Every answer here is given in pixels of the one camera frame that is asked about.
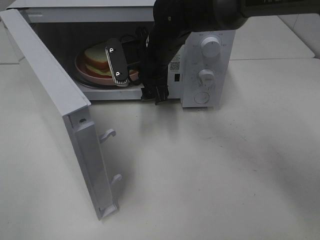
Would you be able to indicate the round white door button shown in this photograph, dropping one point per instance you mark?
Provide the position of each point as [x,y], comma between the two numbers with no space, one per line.
[201,98]

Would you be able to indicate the upper white power knob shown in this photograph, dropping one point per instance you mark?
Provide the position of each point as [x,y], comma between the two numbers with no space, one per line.
[210,47]

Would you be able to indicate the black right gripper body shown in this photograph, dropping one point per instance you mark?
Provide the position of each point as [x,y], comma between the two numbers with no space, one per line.
[135,51]

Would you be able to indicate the white microwave door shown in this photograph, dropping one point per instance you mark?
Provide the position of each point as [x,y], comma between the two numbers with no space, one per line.
[65,111]

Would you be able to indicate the white warning label sticker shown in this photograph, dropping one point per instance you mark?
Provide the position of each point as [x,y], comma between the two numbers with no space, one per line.
[175,63]

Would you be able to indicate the white microwave oven body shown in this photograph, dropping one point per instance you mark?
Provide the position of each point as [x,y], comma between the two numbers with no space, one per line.
[68,27]

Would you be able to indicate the pink round plate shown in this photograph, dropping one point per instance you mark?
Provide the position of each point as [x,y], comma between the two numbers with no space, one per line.
[80,66]

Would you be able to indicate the white timer knob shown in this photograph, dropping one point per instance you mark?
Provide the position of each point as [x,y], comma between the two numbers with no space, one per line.
[206,78]

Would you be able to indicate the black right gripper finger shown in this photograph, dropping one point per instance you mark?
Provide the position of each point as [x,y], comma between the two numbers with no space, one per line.
[148,94]
[161,94]

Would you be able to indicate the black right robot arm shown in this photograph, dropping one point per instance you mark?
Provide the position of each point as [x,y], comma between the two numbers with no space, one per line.
[175,20]

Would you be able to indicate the sandwich with lettuce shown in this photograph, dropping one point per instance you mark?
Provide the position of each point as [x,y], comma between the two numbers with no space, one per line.
[96,62]

